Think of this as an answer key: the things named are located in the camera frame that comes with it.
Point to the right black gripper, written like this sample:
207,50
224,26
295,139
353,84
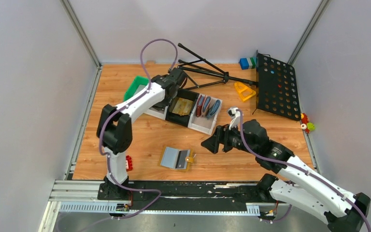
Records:
222,138

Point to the yellow leather card holder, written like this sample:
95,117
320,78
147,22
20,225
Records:
176,159

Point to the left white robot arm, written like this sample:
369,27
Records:
115,126

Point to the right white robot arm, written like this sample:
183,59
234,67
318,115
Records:
293,181

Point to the white bin with card holders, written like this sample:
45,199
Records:
202,124

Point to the blue card holder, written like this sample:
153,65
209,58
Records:
213,109

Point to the pink card holder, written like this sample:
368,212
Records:
205,106

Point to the red card holder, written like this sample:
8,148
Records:
200,103

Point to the gold cards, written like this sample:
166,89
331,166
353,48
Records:
182,107

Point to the white bin with black cards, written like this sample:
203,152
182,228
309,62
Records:
160,113

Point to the black plastic bin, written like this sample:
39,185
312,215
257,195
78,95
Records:
177,119

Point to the yellow plastic triangle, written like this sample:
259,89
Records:
244,91

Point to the black folded music stand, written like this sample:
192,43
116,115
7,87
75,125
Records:
217,72

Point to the red white small block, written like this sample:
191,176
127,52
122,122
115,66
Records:
129,164

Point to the black perforated stand tray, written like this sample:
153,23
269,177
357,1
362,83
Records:
277,89

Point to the blue green toy block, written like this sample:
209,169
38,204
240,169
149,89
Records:
248,63

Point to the green plastic bin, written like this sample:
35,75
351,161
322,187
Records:
138,84

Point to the red green toy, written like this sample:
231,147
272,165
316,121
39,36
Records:
306,125

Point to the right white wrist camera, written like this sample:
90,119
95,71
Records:
235,115

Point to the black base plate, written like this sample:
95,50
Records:
187,195

